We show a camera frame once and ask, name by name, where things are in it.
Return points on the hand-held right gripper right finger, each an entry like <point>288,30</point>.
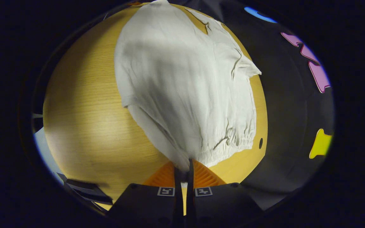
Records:
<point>190,202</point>

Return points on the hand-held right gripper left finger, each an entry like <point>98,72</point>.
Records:
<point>177,196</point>

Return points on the dark grey object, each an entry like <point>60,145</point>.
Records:
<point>87,190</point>

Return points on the white jeans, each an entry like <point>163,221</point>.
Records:
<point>182,88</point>

